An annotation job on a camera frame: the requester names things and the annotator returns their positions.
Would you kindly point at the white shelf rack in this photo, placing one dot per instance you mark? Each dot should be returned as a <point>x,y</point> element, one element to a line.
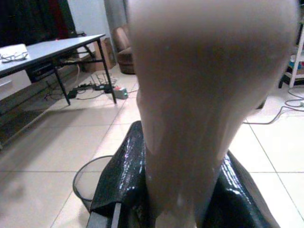
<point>298,69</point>

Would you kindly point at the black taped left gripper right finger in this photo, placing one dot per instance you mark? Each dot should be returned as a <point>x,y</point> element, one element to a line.
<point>237,202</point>

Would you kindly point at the black media player box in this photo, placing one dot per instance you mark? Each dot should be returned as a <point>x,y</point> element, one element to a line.
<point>39,71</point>

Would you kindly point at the black power adapter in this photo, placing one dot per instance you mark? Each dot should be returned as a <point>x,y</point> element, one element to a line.
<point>100,87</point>

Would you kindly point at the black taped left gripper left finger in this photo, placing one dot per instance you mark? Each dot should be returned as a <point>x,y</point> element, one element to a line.
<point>123,175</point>

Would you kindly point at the green box with red button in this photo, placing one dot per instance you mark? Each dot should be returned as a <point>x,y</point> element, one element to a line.
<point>121,92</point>

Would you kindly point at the grey folding table black legs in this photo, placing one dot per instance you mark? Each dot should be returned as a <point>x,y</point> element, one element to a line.
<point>47,51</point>

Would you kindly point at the brown armchair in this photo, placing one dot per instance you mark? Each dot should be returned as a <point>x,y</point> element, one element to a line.
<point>123,54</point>

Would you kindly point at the brown cardboard box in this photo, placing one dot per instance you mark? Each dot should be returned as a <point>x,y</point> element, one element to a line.
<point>104,54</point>

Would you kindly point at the black television screen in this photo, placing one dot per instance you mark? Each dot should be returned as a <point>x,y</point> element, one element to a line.
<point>33,19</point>

